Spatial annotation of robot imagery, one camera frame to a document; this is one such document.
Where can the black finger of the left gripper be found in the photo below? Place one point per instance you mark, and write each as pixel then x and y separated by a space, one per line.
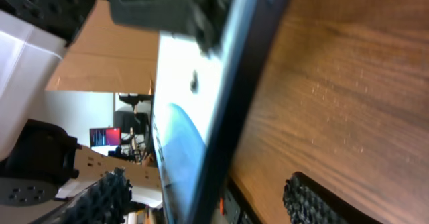
pixel 204 20

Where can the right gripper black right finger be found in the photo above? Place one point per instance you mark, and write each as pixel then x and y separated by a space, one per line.
pixel 308 202

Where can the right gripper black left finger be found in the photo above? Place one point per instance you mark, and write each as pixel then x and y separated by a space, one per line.
pixel 105 201

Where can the Galaxy S24 smartphone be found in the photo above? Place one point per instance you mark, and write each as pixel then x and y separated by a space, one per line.
pixel 201 103

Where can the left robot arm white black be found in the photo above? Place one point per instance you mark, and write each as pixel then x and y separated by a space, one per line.
pixel 38 158

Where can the red laptop screen background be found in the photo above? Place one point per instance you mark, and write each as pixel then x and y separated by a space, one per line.
pixel 105 137

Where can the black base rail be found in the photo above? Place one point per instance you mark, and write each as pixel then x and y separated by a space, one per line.
pixel 235 207

